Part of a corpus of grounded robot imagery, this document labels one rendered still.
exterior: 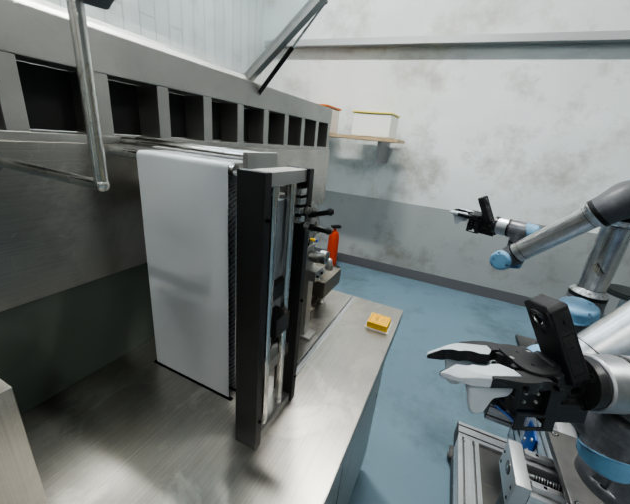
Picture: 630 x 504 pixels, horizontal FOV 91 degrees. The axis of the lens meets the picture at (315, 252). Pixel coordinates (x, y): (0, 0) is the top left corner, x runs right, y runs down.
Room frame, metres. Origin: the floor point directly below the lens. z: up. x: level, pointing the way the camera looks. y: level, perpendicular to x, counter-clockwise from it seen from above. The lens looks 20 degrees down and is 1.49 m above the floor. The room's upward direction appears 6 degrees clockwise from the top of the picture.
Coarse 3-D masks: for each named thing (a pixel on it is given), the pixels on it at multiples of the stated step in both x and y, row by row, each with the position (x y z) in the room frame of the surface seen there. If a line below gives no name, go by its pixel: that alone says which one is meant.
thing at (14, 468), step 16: (0, 384) 0.29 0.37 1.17; (0, 400) 0.28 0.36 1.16; (0, 416) 0.27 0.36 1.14; (16, 416) 0.28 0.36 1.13; (0, 432) 0.27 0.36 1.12; (16, 432) 0.28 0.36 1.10; (0, 448) 0.26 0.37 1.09; (16, 448) 0.28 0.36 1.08; (0, 464) 0.26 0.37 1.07; (16, 464) 0.27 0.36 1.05; (32, 464) 0.28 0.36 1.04; (0, 480) 0.26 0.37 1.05; (16, 480) 0.27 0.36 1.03; (32, 480) 0.28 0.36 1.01; (0, 496) 0.25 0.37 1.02; (16, 496) 0.26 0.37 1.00; (32, 496) 0.28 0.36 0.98
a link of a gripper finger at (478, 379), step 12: (444, 372) 0.31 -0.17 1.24; (456, 372) 0.31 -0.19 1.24; (468, 372) 0.31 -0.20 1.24; (480, 372) 0.30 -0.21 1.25; (492, 372) 0.31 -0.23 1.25; (504, 372) 0.31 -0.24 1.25; (516, 372) 0.31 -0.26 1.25; (468, 384) 0.30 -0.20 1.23; (480, 384) 0.30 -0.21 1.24; (468, 396) 0.30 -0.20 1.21; (480, 396) 0.30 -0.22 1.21; (492, 396) 0.30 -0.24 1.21; (504, 396) 0.31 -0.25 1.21; (468, 408) 0.30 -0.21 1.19; (480, 408) 0.30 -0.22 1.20
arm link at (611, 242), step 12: (600, 228) 1.07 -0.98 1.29; (612, 228) 1.03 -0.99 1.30; (624, 228) 1.01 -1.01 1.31; (600, 240) 1.05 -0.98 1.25; (612, 240) 1.02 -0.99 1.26; (624, 240) 1.01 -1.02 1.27; (600, 252) 1.03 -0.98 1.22; (612, 252) 1.01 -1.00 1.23; (624, 252) 1.02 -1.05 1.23; (588, 264) 1.05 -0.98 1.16; (600, 264) 1.02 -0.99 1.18; (612, 264) 1.01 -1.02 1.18; (588, 276) 1.04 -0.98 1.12; (600, 276) 1.02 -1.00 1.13; (612, 276) 1.01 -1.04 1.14; (576, 288) 1.05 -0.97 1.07; (588, 288) 1.03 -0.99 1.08; (600, 288) 1.01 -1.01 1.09; (588, 300) 1.01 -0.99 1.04; (600, 300) 1.00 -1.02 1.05; (600, 312) 0.99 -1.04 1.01
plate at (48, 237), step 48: (0, 144) 0.53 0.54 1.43; (48, 144) 0.59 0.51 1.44; (0, 192) 0.51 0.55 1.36; (48, 192) 0.58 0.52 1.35; (96, 192) 0.66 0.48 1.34; (0, 240) 0.50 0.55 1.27; (48, 240) 0.56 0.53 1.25; (96, 240) 0.64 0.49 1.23; (144, 240) 0.75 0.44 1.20; (0, 288) 0.48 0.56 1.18; (48, 288) 0.55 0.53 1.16
